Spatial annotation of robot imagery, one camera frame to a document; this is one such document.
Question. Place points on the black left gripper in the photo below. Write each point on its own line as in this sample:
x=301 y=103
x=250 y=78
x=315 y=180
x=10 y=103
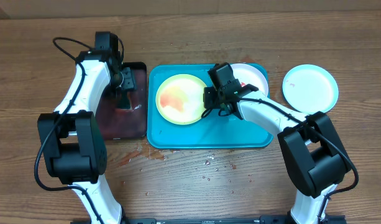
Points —
x=130 y=83

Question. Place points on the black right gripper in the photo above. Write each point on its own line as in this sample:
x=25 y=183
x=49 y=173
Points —
x=214 y=95

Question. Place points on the white plate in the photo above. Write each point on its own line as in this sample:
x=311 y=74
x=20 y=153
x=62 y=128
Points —
x=247 y=74

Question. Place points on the yellow green plate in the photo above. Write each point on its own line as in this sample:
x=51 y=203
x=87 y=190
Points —
x=179 y=99

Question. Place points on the light blue plate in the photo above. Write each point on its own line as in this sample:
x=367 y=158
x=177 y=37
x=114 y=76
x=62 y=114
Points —
x=309 y=88

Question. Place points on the green and orange sponge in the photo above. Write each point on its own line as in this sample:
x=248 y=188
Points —
x=124 y=102

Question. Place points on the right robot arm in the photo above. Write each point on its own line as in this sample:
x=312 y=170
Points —
x=315 y=158

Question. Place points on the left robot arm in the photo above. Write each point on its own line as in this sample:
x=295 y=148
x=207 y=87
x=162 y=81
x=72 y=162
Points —
x=73 y=155

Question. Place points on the teal serving tray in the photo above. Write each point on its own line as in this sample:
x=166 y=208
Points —
x=213 y=132

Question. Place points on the black rectangular tray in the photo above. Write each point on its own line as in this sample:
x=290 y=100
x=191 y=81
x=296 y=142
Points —
x=116 y=123

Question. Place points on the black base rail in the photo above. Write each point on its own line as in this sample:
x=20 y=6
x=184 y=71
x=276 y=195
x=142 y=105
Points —
x=205 y=221

